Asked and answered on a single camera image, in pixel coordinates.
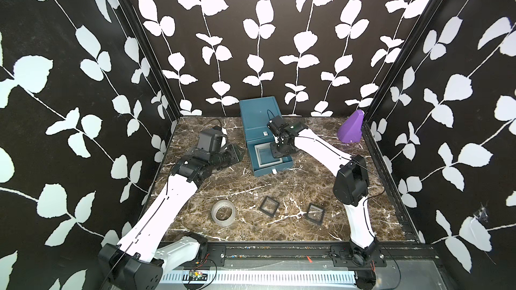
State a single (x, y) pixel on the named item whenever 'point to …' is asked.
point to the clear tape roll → (223, 213)
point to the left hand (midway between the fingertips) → (243, 149)
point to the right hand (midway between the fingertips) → (275, 150)
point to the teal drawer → (287, 162)
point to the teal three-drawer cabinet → (256, 113)
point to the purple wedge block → (350, 130)
